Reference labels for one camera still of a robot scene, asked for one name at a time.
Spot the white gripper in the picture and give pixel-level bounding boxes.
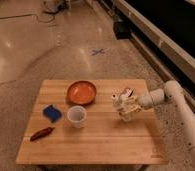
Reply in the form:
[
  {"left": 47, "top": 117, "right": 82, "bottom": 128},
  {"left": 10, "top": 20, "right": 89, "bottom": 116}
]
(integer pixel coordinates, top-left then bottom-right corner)
[{"left": 119, "top": 95, "right": 142, "bottom": 122}]

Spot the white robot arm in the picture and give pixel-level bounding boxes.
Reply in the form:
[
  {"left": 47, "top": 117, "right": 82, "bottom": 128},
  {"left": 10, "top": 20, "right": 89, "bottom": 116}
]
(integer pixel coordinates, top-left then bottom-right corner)
[{"left": 113, "top": 80, "right": 195, "bottom": 163}]

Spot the orange bowl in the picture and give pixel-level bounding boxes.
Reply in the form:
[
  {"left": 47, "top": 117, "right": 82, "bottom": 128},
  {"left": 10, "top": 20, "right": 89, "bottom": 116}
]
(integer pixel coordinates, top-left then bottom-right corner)
[{"left": 67, "top": 80, "right": 97, "bottom": 105}]

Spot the white plastic cup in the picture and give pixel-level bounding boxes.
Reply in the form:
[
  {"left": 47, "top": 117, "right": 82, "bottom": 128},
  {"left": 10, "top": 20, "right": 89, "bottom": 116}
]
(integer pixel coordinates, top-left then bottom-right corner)
[{"left": 67, "top": 105, "right": 87, "bottom": 128}]

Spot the wooden table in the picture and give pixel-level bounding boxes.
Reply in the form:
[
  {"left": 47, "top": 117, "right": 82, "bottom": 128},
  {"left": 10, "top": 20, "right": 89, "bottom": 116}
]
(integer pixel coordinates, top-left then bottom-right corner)
[{"left": 16, "top": 79, "right": 167, "bottom": 165}]

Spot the black box on floor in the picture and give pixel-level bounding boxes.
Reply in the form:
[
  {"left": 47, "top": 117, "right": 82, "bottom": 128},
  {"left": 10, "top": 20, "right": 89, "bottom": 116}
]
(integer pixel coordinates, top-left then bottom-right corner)
[{"left": 113, "top": 22, "right": 131, "bottom": 39}]

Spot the blue sponge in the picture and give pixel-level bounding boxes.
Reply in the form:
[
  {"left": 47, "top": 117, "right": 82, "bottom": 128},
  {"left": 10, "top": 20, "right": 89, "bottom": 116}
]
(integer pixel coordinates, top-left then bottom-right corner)
[{"left": 43, "top": 105, "right": 62, "bottom": 123}]

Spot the red chili pepper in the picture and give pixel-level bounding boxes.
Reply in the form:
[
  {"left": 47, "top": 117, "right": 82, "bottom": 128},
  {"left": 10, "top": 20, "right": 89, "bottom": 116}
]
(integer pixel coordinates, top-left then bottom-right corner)
[{"left": 30, "top": 127, "right": 55, "bottom": 141}]

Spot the white machine base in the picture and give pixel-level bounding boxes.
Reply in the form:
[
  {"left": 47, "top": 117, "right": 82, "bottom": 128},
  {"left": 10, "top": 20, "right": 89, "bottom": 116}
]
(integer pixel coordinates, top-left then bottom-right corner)
[{"left": 41, "top": 0, "right": 71, "bottom": 14}]

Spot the long white rail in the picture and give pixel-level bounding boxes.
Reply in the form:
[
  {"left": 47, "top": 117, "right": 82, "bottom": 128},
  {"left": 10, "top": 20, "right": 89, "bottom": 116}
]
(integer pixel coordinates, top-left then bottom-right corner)
[{"left": 114, "top": 0, "right": 195, "bottom": 84}]

